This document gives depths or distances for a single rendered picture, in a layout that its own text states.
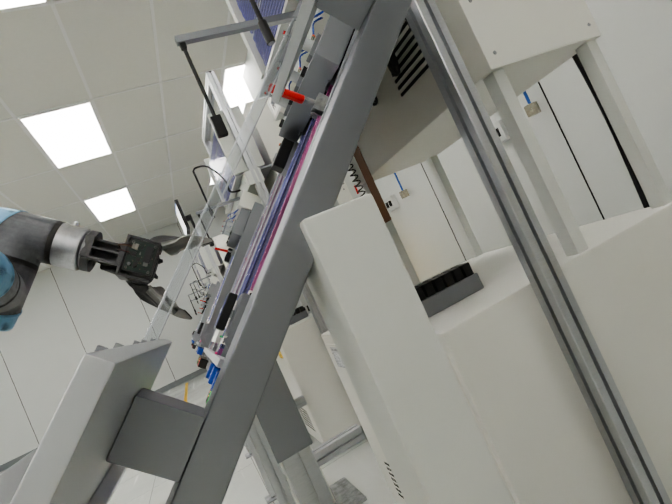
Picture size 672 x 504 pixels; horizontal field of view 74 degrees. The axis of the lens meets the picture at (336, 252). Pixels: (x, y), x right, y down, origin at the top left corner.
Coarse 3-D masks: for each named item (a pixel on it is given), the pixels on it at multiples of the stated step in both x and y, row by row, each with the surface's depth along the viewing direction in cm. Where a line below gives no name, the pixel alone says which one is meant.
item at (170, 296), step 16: (288, 32) 49; (272, 64) 47; (272, 80) 47; (256, 96) 46; (256, 112) 46; (240, 144) 45; (224, 176) 44; (224, 192) 44; (208, 208) 43; (208, 224) 43; (192, 240) 42; (192, 256) 42; (176, 272) 41; (176, 288) 41; (160, 304) 40; (160, 320) 40; (144, 336) 39
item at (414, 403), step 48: (336, 240) 32; (384, 240) 33; (336, 288) 31; (384, 288) 32; (336, 336) 35; (384, 336) 32; (432, 336) 33; (384, 384) 31; (432, 384) 32; (384, 432) 34; (432, 432) 32; (480, 432) 33; (432, 480) 31; (480, 480) 32
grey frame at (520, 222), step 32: (416, 0) 75; (416, 32) 78; (448, 32) 76; (448, 64) 75; (448, 96) 77; (480, 128) 75; (480, 160) 77; (512, 192) 75; (512, 224) 76; (544, 256) 75; (544, 288) 75; (576, 320) 74; (576, 352) 74; (608, 384) 74; (256, 416) 126; (608, 416) 73; (256, 448) 125; (608, 448) 76; (640, 448) 73; (288, 480) 58; (320, 480) 57; (640, 480) 72
